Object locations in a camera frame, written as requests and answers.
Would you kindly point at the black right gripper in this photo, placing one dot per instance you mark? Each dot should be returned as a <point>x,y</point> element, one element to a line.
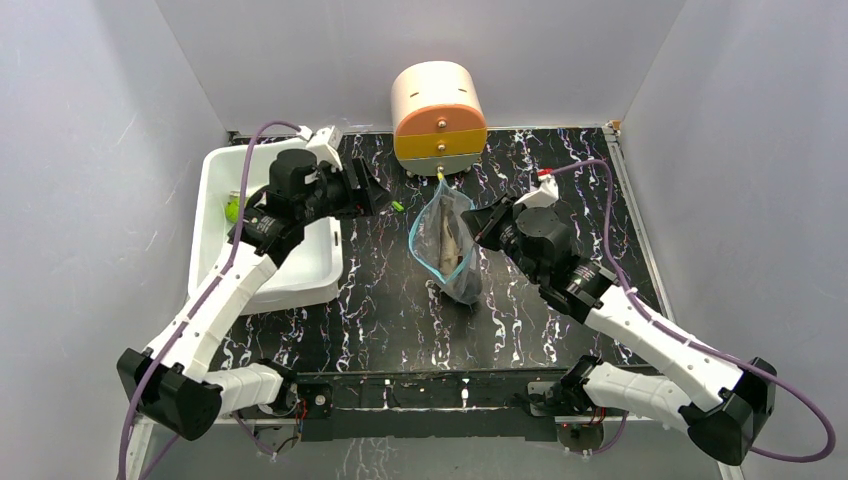
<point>495,221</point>

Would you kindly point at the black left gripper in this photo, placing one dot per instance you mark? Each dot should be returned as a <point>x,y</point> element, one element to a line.
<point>363,202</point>

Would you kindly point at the grey toy fish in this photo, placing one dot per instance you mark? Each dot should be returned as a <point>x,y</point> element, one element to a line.
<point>450,253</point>

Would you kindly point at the clear zip top bag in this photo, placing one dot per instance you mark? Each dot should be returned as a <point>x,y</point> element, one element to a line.
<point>424,237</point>

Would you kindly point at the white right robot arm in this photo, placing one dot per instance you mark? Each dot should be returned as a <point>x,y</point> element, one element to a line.
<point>719,406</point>

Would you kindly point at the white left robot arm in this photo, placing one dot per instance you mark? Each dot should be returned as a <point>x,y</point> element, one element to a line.
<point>170,380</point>

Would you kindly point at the white plastic bin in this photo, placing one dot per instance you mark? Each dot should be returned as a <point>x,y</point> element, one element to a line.
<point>309,276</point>

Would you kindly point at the round orange drawer cabinet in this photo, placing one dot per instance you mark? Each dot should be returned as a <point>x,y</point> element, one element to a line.
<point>439,128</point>

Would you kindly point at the green toy apple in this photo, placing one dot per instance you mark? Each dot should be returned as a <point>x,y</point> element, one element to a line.
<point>234,208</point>

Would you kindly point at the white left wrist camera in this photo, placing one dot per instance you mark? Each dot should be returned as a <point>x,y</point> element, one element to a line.
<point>323,143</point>

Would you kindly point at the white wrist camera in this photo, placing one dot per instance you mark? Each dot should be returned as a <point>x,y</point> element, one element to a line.
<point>544,195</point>
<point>323,143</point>

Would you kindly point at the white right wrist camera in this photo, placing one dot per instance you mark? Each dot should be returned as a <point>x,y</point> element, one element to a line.
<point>544,195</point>

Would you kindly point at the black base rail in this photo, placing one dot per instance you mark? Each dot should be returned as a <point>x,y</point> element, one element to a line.
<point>453,404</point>

